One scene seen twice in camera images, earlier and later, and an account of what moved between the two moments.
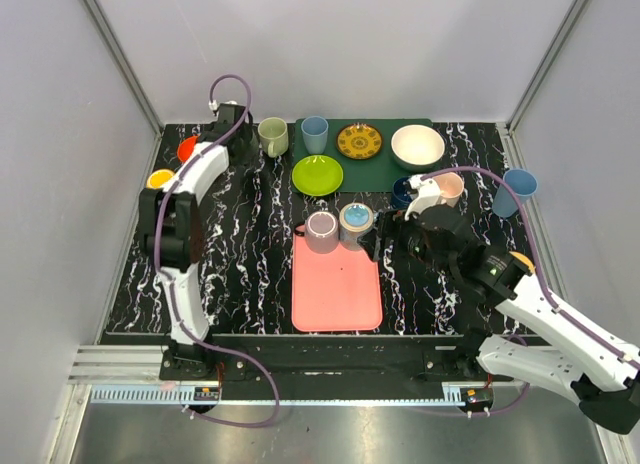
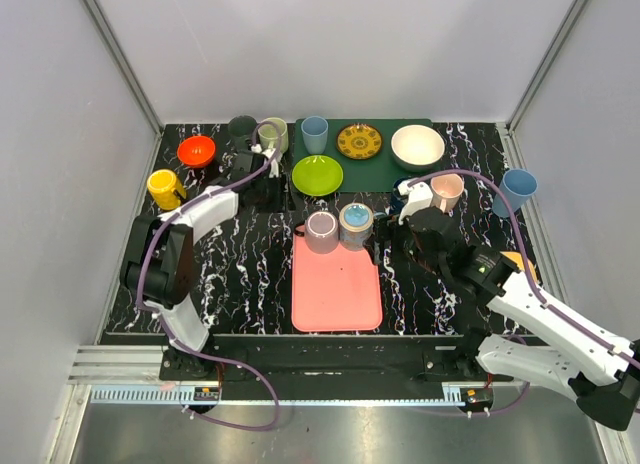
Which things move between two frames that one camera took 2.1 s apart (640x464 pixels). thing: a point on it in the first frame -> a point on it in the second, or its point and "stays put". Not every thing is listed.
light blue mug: (355, 219) stays put
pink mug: (451, 188) stays put
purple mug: (321, 232) stays put
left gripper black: (252, 174) -> (273, 189)
